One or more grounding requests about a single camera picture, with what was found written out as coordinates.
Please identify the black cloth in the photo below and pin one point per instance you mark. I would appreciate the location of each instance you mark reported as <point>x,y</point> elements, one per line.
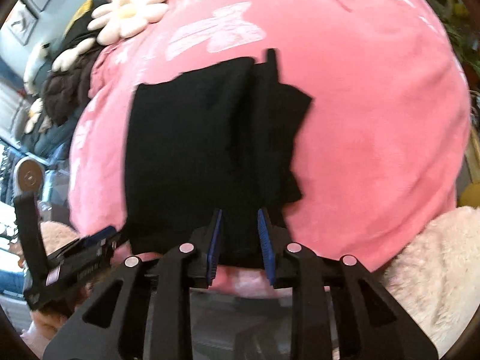
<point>80,33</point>

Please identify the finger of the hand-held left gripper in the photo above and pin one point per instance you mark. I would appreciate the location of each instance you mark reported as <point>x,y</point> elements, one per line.
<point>99,237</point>

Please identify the black sweater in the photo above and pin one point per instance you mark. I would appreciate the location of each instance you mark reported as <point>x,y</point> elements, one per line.
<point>187,157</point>

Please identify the brown puffer jacket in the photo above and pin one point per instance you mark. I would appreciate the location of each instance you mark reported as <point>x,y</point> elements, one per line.
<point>67,90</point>

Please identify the white plush toy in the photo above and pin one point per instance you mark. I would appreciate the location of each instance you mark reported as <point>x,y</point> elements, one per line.
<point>35,67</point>

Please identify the pink printed blanket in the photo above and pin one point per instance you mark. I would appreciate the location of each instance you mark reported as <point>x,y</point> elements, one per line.
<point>375,138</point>

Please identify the large cream flower pillow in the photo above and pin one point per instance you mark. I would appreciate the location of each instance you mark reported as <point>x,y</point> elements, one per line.
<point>127,15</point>

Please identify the green potted plant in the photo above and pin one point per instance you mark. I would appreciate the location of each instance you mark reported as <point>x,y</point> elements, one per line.
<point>461,45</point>

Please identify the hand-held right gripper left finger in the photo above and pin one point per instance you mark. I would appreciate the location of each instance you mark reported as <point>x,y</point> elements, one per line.
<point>213,255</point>

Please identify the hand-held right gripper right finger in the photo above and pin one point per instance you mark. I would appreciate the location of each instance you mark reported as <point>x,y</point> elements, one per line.
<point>264,247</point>

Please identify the yellow pillow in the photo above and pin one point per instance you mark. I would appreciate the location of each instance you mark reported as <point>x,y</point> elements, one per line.
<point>80,13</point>

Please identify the small cream flower pillow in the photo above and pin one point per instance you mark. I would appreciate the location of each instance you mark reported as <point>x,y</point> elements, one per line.
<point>33,114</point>
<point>71,56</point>

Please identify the person's left forearm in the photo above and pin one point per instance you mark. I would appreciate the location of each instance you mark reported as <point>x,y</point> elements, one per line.
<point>37,339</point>

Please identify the cream fluffy blanket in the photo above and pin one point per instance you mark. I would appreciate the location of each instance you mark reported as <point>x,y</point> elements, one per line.
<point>442,270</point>

